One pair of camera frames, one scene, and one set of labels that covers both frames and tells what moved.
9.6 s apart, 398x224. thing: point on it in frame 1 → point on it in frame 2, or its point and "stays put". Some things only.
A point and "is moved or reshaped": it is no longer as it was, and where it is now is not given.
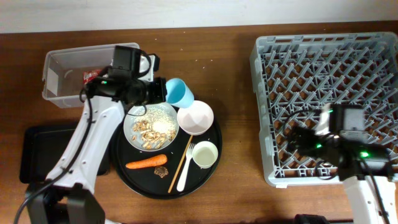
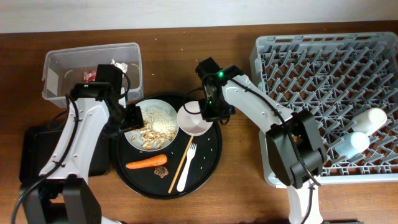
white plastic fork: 189,153 stays put
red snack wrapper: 89,75 stays put
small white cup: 204,154 → 369,121
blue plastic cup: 179,94 is moved or reshaped
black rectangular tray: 41,147 stays put
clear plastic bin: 64,68 stays put
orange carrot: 158,160 stays put
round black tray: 169,172 stays put
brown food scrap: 161,171 stays put
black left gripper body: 151,91 → 126,119
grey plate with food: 156,130 stays put
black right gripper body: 310,144 → 212,108
